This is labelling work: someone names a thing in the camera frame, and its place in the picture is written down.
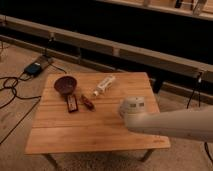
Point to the wooden slat table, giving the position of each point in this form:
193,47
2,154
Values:
55,130

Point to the white plastic bottle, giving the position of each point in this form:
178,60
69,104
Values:
103,85

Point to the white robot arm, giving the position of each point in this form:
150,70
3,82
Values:
194,123

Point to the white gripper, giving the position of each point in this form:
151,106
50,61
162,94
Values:
132,105

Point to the small brown red object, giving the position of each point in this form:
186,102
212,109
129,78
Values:
87,102

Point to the dark red bowl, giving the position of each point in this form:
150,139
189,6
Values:
65,85

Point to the black power adapter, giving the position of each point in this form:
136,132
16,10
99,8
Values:
33,69

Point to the wooden shelf rail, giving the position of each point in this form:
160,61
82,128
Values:
148,57

